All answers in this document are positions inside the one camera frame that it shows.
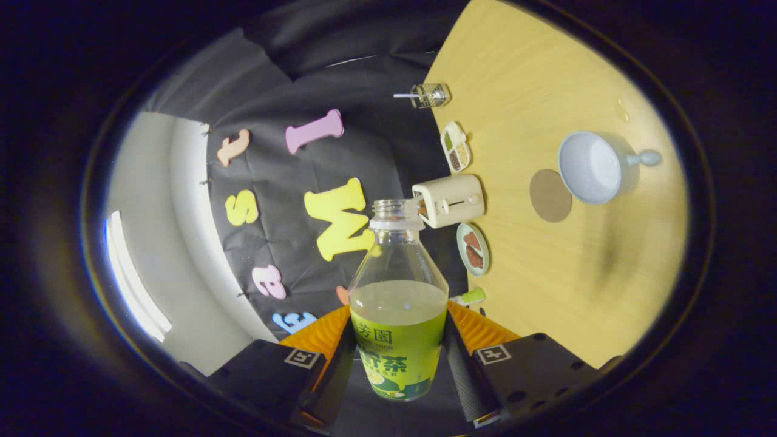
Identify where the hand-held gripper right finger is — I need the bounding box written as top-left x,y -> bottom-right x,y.
445,302 -> 620,429

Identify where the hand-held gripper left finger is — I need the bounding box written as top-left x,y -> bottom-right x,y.
206,305 -> 359,429

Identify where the green label juice bottle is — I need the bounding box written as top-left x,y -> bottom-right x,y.
348,198 -> 450,401

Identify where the round brown coaster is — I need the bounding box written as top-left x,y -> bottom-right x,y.
529,169 -> 573,223

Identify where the pale blue cup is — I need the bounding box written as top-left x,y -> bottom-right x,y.
558,131 -> 662,205

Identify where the white and green tube bottle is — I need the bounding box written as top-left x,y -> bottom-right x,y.
449,288 -> 486,307

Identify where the pale green plate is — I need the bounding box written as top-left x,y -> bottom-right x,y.
456,222 -> 490,277

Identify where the white toaster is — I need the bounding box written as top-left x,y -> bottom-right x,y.
412,174 -> 486,229

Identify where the long ceiling light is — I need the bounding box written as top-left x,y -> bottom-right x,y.
106,209 -> 174,344

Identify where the black backdrop cloth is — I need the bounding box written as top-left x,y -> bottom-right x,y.
143,0 -> 480,435

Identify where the divided snack dish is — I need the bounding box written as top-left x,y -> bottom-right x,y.
440,121 -> 472,173

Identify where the clear square glass holder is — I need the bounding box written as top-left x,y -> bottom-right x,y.
410,83 -> 452,109

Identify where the wooden table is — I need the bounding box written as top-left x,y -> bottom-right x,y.
423,0 -> 690,370

